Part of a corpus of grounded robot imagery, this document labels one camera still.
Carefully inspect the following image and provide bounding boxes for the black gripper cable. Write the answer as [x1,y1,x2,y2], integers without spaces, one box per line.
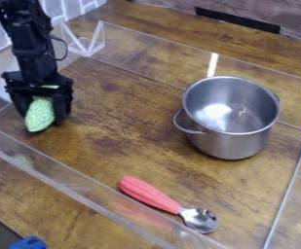
[47,33,70,61]

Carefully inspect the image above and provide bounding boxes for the blue object at corner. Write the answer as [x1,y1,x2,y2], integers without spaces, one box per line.
[9,235,47,249]

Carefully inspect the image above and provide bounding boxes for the silver metal pot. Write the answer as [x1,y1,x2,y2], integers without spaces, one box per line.
[174,76,281,160]

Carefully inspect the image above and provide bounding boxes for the green bumpy toy gourd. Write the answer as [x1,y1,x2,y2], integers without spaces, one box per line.
[26,96,55,132]

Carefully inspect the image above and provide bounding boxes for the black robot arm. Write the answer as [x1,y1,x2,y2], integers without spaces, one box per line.
[0,0,74,125]

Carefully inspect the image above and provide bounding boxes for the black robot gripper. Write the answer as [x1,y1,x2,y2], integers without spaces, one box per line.
[2,48,74,125]

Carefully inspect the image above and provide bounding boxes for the red handled metal spoon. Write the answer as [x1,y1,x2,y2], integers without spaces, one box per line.
[120,176,220,233]

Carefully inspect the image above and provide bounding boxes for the clear acrylic enclosure wall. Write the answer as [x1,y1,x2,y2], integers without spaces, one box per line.
[0,19,301,249]

